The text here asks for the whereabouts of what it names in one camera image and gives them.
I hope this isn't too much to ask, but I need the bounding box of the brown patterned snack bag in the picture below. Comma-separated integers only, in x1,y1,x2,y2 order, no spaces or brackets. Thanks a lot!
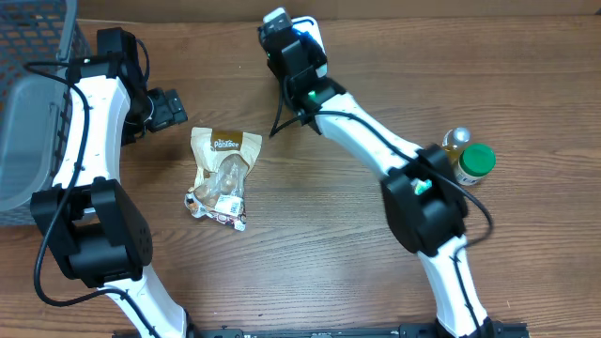
184,127,262,232

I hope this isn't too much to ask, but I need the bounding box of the clear plastic bottle grey cap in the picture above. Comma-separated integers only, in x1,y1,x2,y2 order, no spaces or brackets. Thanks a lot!
441,127,471,163

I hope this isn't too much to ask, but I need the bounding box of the green lid jar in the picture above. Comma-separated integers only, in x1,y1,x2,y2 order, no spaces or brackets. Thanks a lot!
454,144,496,186

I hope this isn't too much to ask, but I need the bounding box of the green Kleenex tissue pack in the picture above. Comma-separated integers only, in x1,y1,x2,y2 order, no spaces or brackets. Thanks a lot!
411,178,432,195

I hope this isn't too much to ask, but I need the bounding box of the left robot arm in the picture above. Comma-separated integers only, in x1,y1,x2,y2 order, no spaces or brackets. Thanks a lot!
30,27,198,337

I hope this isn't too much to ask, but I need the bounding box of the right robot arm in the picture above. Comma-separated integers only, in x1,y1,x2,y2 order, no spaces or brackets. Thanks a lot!
258,8,495,337

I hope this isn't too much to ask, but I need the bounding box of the white barcode scanner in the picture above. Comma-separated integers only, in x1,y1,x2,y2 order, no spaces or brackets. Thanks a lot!
292,16,328,78

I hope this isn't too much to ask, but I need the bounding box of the dark grey plastic basket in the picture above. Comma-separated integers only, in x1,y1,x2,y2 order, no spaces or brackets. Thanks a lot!
1,0,90,226

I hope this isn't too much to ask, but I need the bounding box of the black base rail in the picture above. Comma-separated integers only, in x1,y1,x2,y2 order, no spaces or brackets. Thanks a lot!
112,321,531,338

